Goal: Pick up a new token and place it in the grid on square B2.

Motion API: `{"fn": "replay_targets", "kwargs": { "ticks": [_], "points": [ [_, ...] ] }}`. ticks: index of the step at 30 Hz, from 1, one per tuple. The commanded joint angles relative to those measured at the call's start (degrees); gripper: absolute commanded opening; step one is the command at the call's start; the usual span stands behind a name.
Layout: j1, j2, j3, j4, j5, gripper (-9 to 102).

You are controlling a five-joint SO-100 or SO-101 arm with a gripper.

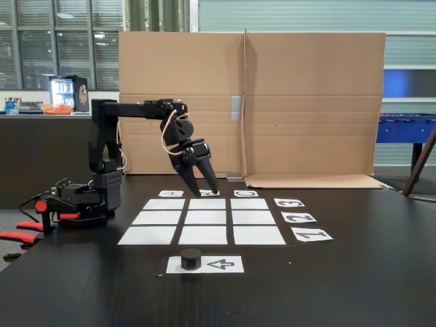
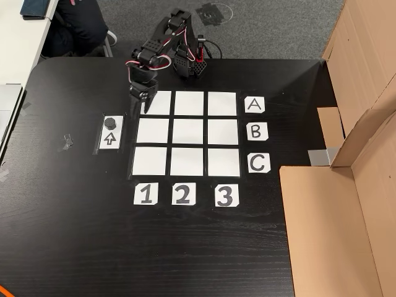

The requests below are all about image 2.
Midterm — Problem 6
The letter A paper sheet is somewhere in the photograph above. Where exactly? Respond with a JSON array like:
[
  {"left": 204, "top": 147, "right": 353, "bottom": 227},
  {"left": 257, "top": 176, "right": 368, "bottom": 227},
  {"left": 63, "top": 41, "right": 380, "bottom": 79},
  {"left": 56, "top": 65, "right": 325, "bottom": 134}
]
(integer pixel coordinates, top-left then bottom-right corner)
[{"left": 244, "top": 97, "right": 266, "bottom": 114}]

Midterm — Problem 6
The white arrow paper sheet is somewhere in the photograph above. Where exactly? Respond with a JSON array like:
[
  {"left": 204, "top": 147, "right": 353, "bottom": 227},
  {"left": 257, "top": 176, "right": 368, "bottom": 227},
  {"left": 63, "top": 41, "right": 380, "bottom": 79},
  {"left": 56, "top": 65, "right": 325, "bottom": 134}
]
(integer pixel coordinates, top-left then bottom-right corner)
[{"left": 98, "top": 115, "right": 124, "bottom": 150}]

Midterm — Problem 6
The number 2 paper sheet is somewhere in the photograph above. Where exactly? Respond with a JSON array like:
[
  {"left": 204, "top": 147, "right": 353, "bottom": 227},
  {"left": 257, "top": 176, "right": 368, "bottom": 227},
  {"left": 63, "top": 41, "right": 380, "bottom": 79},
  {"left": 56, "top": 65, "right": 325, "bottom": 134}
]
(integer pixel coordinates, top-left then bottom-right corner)
[{"left": 171, "top": 182, "right": 197, "bottom": 205}]

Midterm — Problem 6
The red and black clamp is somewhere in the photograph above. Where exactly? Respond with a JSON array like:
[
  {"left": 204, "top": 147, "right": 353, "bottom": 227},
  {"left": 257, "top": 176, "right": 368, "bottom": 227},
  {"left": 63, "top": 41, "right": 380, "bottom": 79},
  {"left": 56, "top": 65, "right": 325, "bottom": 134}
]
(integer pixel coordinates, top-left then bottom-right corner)
[{"left": 195, "top": 34, "right": 207, "bottom": 62}]

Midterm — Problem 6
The white desk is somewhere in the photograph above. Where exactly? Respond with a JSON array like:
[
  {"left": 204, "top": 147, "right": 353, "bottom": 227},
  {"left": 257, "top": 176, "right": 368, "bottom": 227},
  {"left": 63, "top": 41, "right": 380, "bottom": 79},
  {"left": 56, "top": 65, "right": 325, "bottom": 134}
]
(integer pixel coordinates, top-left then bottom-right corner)
[{"left": 0, "top": 0, "right": 59, "bottom": 90}]

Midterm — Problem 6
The number 1 paper sheet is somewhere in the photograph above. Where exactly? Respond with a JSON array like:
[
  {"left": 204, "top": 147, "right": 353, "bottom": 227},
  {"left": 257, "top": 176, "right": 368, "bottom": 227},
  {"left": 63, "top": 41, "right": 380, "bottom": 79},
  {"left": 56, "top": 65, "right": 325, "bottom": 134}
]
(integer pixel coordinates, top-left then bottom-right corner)
[{"left": 133, "top": 183, "right": 158, "bottom": 205}]

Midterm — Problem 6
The black cable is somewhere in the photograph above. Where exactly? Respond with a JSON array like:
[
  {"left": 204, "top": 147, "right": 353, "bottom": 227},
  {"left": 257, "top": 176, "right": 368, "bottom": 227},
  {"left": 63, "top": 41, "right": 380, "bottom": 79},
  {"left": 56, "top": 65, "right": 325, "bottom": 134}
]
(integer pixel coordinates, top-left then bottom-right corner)
[{"left": 202, "top": 39, "right": 223, "bottom": 60}]

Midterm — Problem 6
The person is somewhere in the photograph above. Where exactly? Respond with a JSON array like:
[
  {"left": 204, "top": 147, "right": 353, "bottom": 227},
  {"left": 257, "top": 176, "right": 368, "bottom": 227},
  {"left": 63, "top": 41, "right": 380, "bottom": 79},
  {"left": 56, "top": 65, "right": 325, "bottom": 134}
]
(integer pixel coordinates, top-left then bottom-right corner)
[{"left": 41, "top": 0, "right": 118, "bottom": 58}]

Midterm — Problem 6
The letter C paper sheet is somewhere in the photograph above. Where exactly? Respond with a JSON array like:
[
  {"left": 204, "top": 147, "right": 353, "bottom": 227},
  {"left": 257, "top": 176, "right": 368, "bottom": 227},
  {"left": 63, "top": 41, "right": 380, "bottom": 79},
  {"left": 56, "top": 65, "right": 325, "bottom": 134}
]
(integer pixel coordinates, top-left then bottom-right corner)
[{"left": 247, "top": 153, "right": 272, "bottom": 174}]

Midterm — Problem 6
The dark notebook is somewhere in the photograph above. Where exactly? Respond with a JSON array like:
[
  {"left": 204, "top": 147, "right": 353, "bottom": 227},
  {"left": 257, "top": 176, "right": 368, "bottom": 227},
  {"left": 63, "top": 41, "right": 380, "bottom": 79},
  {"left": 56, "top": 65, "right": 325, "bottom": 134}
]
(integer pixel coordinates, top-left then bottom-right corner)
[{"left": 20, "top": 0, "right": 52, "bottom": 21}]

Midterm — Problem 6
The white paper grid square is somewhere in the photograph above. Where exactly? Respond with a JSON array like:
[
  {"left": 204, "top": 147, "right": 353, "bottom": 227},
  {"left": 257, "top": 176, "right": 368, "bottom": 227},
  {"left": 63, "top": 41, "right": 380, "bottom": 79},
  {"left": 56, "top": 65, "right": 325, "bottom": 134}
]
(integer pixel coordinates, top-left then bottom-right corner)
[
  {"left": 137, "top": 118, "right": 170, "bottom": 144},
  {"left": 132, "top": 147, "right": 168, "bottom": 176},
  {"left": 170, "top": 147, "right": 204, "bottom": 176},
  {"left": 140, "top": 90, "right": 172, "bottom": 116},
  {"left": 207, "top": 148, "right": 241, "bottom": 178},
  {"left": 207, "top": 92, "right": 238, "bottom": 116},
  {"left": 174, "top": 91, "right": 205, "bottom": 116},
  {"left": 172, "top": 119, "right": 205, "bottom": 145},
  {"left": 207, "top": 119, "right": 239, "bottom": 145}
]

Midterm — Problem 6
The dark floor tape patch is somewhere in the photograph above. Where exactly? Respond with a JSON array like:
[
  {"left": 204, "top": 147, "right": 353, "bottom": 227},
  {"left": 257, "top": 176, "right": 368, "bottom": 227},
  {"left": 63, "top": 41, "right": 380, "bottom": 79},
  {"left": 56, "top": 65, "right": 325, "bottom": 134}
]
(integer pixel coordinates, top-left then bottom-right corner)
[{"left": 195, "top": 2, "right": 228, "bottom": 27}]

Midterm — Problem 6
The letter B paper sheet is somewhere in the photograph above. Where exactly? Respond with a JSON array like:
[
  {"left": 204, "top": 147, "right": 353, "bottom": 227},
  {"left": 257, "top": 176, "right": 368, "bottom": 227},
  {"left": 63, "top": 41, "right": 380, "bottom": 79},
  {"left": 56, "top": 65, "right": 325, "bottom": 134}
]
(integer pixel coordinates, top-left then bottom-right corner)
[{"left": 246, "top": 122, "right": 269, "bottom": 142}]

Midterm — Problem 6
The number 3 paper sheet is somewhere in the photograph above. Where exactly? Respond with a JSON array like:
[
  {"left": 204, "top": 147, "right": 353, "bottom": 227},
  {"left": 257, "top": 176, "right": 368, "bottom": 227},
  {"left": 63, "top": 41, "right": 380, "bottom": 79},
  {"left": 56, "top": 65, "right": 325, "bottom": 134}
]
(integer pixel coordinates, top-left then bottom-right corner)
[{"left": 215, "top": 184, "right": 240, "bottom": 207}]

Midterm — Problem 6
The large brown cardboard panel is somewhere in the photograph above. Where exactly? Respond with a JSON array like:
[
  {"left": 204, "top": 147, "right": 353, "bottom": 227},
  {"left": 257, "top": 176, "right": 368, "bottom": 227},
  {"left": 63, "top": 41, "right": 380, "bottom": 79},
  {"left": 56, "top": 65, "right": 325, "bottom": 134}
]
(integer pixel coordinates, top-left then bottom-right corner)
[
  {"left": 317, "top": 0, "right": 396, "bottom": 146},
  {"left": 279, "top": 83, "right": 396, "bottom": 297}
]

